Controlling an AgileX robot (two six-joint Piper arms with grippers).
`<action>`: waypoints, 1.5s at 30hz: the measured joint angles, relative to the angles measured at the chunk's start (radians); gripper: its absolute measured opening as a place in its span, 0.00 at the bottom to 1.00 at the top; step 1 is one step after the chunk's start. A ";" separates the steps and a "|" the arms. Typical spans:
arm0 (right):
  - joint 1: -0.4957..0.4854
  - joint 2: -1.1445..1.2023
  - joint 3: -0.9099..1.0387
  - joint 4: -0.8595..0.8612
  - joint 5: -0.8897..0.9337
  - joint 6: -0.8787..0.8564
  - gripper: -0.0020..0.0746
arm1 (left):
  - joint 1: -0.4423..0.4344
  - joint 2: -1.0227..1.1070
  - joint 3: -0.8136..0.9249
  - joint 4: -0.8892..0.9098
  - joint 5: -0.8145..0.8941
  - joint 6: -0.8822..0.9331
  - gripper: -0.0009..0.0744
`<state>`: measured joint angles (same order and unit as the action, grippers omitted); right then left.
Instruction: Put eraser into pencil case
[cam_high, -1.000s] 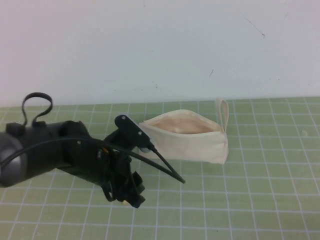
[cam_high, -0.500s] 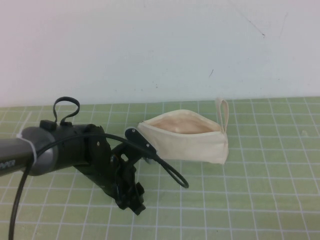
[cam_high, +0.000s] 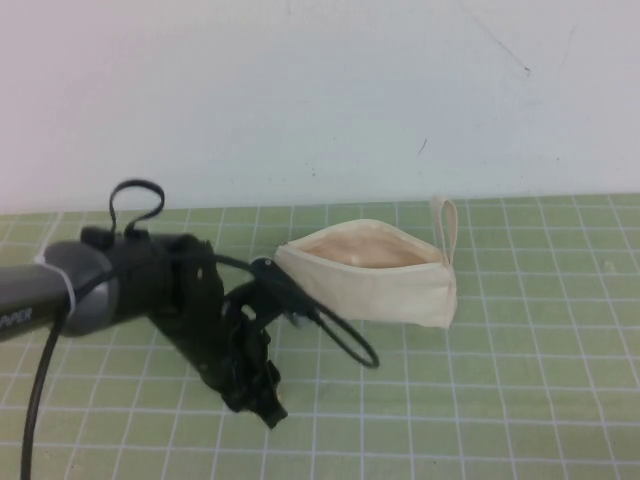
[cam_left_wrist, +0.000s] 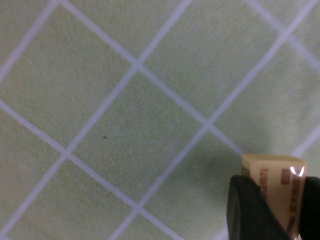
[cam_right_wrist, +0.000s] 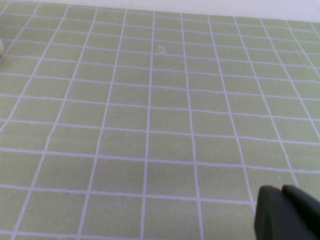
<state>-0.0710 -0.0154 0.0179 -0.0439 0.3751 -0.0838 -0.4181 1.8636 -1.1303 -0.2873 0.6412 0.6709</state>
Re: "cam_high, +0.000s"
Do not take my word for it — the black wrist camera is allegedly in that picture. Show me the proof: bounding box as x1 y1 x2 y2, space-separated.
248 256 321 329

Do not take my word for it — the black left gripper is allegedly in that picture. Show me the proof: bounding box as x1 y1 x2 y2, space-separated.
148 232 290 430

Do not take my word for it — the green grid mat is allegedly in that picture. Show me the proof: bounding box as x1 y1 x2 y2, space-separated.
0 193 640 480

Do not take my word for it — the white zip tie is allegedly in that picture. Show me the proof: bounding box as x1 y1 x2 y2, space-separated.
35 253 82 314

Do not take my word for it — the cream fabric pencil case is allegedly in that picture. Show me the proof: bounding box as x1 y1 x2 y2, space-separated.
274 195 459 330

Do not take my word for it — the long black camera cable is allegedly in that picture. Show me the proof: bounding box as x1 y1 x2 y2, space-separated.
19 252 381 480

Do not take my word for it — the short black looped cable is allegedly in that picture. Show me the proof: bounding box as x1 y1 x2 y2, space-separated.
108 178 167 237

